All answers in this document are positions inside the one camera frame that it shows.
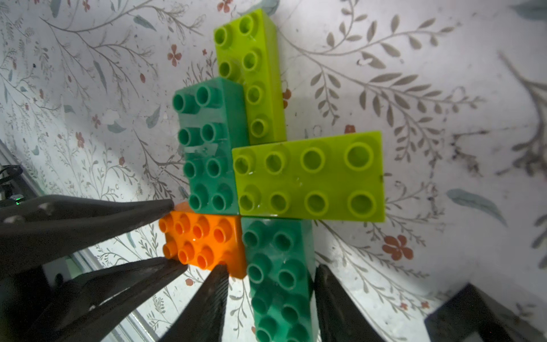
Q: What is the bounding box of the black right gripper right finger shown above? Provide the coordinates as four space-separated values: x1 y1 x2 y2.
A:
314 264 383 342

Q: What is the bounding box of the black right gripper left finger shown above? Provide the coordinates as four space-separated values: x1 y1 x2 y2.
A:
160 264 229 341

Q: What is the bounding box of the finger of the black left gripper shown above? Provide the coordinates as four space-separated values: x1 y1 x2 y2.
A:
1 195 175 274
24 257 188 341

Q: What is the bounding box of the orange lego brick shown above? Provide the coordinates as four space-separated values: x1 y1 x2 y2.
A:
158 202 247 279

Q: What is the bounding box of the dark green lego brick back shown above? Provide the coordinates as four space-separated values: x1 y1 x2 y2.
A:
242 217 319 341

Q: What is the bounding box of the lime lego brick back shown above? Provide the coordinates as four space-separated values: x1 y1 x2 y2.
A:
232 131 385 222

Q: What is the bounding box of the extra dark green lego brick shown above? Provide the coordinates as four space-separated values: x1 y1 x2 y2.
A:
172 77 249 215

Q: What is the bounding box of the lime green lego brick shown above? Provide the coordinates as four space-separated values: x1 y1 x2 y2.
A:
214 9 286 145

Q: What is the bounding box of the metal base rail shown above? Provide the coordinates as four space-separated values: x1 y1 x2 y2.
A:
1 141 158 341

